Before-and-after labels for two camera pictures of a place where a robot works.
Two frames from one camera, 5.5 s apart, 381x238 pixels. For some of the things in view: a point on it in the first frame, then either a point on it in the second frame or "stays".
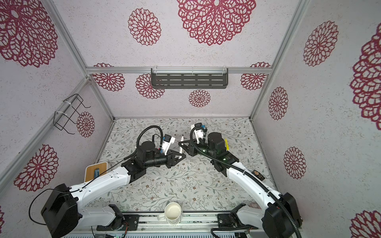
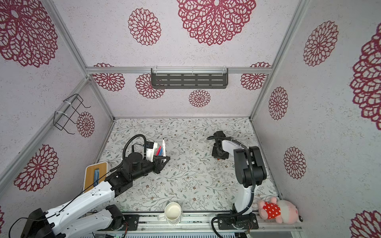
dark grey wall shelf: [189, 78] stays
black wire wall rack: [61, 118] stays
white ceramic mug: [172, 212] stays
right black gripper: [191, 151] → [215, 155]
